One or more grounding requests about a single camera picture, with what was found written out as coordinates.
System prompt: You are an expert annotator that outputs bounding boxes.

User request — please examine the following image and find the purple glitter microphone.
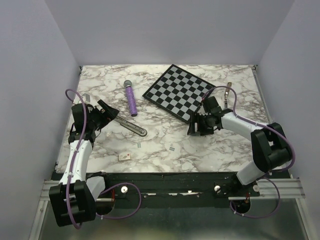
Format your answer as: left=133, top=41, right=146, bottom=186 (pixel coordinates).
left=123, top=80, right=138, bottom=117

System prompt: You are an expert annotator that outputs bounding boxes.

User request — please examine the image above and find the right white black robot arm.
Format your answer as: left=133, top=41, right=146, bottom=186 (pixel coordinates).
left=187, top=96, right=294, bottom=196

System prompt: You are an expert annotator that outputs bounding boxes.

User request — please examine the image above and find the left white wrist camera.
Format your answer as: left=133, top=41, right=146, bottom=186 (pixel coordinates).
left=72, top=93, right=91, bottom=105

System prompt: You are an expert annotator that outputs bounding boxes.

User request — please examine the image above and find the white stapler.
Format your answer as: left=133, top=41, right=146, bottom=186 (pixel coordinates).
left=222, top=82, right=233, bottom=109

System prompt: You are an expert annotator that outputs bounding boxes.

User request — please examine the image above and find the grey black stapler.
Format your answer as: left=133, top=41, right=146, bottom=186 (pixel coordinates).
left=114, top=116, right=148, bottom=137

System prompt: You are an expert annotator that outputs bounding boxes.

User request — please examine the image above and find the aluminium frame rail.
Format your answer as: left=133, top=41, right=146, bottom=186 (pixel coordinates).
left=29, top=175, right=311, bottom=240

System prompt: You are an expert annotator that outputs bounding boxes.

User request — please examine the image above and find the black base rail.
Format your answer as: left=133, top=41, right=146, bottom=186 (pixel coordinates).
left=52, top=171, right=292, bottom=210

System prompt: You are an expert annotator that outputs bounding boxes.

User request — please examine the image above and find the black white chessboard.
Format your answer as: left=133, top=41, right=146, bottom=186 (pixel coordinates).
left=142, top=64, right=214, bottom=123

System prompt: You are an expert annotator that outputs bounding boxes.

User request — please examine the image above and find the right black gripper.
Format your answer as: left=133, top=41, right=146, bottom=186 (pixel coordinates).
left=187, top=111, right=214, bottom=136

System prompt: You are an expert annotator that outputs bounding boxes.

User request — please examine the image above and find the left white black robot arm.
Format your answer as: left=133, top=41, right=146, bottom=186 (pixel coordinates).
left=48, top=99, right=119, bottom=227

